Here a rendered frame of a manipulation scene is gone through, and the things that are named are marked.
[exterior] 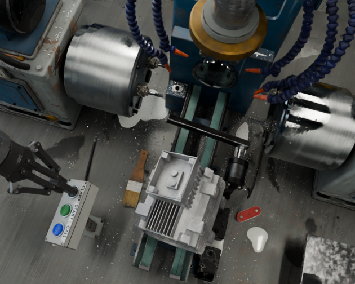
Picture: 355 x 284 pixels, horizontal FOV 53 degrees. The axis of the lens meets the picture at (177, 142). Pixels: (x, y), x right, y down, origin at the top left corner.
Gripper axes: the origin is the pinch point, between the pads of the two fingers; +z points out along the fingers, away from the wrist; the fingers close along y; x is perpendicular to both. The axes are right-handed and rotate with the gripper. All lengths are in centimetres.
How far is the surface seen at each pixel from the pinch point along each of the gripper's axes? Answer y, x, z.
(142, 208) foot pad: 1.4, -14.4, 15.3
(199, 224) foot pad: 0.4, -30.9, 17.0
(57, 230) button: -10.4, -0.4, 3.2
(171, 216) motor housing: 0.5, -24.5, 13.7
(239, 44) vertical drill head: 37, -40, -5
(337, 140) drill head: 31, -58, 28
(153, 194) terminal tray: 4.1, -20.6, 9.0
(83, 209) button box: -3.6, -3.5, 5.8
